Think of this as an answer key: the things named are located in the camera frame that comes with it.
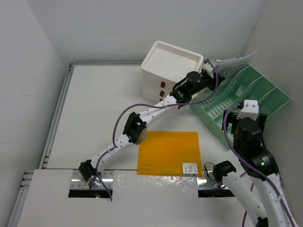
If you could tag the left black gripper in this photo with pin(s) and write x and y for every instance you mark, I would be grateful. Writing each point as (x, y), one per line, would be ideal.
(211, 81)

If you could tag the yellow folder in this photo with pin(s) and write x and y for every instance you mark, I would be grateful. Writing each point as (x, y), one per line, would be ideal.
(163, 153)

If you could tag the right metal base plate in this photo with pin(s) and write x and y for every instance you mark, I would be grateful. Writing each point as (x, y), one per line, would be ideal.
(204, 183)

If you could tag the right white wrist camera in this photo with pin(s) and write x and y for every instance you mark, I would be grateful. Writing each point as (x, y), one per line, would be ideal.
(250, 110)

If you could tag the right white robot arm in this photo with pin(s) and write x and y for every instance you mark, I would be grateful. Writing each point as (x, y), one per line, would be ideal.
(264, 201)

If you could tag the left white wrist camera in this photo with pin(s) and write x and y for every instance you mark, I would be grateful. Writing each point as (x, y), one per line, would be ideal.
(209, 66)

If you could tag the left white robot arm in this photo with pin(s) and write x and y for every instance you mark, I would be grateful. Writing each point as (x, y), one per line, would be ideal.
(135, 129)

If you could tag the small white box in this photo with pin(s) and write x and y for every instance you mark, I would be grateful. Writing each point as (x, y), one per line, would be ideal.
(190, 169)

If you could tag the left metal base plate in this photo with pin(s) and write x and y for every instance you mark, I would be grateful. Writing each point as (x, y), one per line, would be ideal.
(78, 183)

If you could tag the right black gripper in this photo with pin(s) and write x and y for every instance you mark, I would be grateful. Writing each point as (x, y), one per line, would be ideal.
(231, 117)

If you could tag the white three-drawer organizer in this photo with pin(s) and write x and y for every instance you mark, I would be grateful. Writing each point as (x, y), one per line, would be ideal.
(164, 66)

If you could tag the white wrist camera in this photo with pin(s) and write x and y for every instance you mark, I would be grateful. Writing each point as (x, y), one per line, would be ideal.
(250, 110)
(209, 66)

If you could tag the clear sleeve with papers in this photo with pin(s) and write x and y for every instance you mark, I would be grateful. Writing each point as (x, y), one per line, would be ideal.
(230, 67)

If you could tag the metal base plate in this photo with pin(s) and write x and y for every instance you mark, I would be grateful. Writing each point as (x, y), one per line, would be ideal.
(204, 183)
(78, 183)

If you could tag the green plastic file tray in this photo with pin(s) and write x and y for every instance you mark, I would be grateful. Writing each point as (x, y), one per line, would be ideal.
(248, 83)

